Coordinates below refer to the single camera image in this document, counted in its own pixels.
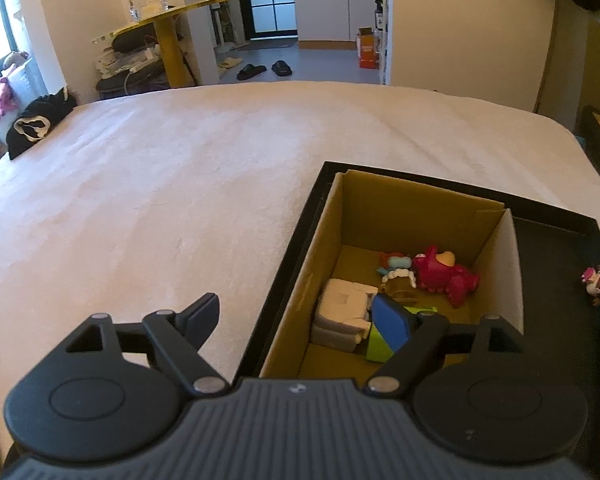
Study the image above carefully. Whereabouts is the orange cardboard box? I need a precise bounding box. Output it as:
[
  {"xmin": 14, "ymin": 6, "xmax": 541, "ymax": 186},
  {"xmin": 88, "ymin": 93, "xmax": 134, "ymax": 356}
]
[{"xmin": 356, "ymin": 27, "xmax": 378, "ymax": 70}]

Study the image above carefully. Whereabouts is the pink plush toy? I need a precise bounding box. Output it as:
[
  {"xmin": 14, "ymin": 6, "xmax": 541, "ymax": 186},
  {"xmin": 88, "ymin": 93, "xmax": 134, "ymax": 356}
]
[{"xmin": 0, "ymin": 51, "xmax": 29, "ymax": 120}]

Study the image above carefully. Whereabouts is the right black slipper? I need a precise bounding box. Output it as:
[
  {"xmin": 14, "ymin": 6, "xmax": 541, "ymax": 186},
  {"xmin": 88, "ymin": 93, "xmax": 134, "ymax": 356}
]
[{"xmin": 272, "ymin": 60, "xmax": 294, "ymax": 77}]

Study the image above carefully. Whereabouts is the green cube toy bin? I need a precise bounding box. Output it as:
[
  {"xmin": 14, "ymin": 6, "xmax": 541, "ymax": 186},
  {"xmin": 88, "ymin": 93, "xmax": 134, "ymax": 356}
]
[{"xmin": 365, "ymin": 307, "xmax": 438, "ymax": 363}]

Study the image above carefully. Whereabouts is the white kitchen cabinet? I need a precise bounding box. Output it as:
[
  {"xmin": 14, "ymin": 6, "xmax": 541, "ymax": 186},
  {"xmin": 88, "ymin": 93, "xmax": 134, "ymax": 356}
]
[{"xmin": 294, "ymin": 0, "xmax": 376, "ymax": 50}]

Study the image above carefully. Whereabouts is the white bed blanket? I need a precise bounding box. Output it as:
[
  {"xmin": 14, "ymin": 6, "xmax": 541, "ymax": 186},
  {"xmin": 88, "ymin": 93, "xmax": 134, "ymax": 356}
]
[{"xmin": 0, "ymin": 81, "xmax": 600, "ymax": 454}]

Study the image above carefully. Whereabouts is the white wall charger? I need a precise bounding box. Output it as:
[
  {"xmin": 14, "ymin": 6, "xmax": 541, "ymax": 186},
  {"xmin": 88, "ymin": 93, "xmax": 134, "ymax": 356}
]
[{"xmin": 315, "ymin": 278, "xmax": 378, "ymax": 332}]

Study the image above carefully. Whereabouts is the black shallow tray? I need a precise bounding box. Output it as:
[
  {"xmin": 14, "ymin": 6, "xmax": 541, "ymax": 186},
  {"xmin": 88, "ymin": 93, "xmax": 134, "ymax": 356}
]
[{"xmin": 238, "ymin": 162, "xmax": 600, "ymax": 479}]

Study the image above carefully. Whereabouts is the black white garment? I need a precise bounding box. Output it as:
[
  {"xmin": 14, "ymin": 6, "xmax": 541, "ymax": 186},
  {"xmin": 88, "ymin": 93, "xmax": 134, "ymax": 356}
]
[{"xmin": 6, "ymin": 87, "xmax": 78, "ymax": 160}]

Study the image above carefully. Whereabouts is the left black slipper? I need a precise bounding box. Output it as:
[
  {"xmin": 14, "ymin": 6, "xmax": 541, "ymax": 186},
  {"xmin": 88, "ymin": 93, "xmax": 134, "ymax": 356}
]
[{"xmin": 236, "ymin": 64, "xmax": 266, "ymax": 81}]

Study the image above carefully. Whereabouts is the red haired small figurine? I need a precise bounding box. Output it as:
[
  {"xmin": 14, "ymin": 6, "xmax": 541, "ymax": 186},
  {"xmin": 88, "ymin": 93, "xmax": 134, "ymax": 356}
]
[{"xmin": 377, "ymin": 252, "xmax": 417, "ymax": 307}]

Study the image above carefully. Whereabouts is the round yellow side table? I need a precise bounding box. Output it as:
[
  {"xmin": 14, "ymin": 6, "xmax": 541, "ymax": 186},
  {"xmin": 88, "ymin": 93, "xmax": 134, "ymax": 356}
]
[{"xmin": 95, "ymin": 0, "xmax": 230, "ymax": 89}]

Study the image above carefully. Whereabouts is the magenta bear figurine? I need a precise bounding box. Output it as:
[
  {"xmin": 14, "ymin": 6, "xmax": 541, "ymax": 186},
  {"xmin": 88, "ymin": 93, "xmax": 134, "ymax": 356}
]
[{"xmin": 412, "ymin": 246, "xmax": 480, "ymax": 309}]

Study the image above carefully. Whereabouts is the black slipper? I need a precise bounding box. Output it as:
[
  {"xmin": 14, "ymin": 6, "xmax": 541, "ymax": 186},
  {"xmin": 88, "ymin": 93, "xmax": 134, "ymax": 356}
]
[
  {"xmin": 272, "ymin": 60, "xmax": 294, "ymax": 77},
  {"xmin": 236, "ymin": 64, "xmax": 266, "ymax": 81}
]

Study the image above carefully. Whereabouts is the brown cardboard box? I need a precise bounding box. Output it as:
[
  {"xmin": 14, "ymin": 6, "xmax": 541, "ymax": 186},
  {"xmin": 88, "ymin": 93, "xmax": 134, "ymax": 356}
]
[{"xmin": 260, "ymin": 170, "xmax": 524, "ymax": 382}]

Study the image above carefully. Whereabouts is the brown monkey figurine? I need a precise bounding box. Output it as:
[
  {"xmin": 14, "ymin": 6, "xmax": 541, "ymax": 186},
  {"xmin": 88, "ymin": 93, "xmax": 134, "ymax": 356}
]
[{"xmin": 581, "ymin": 266, "xmax": 600, "ymax": 307}]

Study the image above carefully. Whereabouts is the grey purple square box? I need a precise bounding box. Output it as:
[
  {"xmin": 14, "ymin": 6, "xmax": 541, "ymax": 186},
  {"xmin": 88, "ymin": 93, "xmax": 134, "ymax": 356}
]
[{"xmin": 311, "ymin": 321, "xmax": 370, "ymax": 352}]

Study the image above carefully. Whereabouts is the black framed glass door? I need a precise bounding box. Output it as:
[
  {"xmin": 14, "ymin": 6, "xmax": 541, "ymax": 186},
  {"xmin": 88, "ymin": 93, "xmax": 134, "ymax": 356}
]
[{"xmin": 246, "ymin": 0, "xmax": 297, "ymax": 39}]

